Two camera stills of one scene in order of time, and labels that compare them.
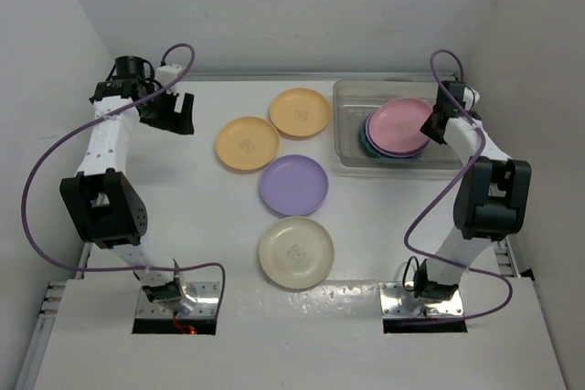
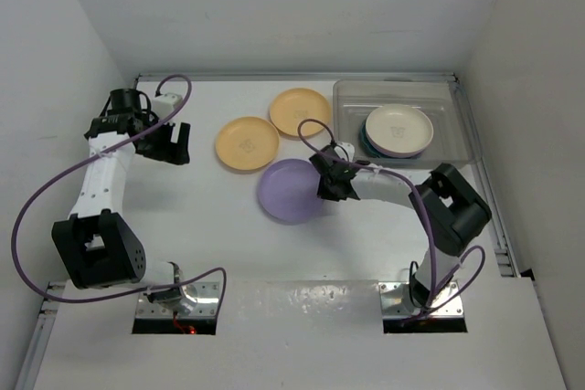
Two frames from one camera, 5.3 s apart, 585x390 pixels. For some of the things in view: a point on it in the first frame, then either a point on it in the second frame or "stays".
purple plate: [383, 151] stays
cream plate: [296, 252] -> [398, 130]
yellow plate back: [300, 112] stays
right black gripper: [426, 128] -> [324, 194]
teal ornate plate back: [370, 151] stays
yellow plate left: [247, 142] stays
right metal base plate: [397, 301] stays
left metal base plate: [207, 295] stays
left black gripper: [177, 121] -> [170, 152]
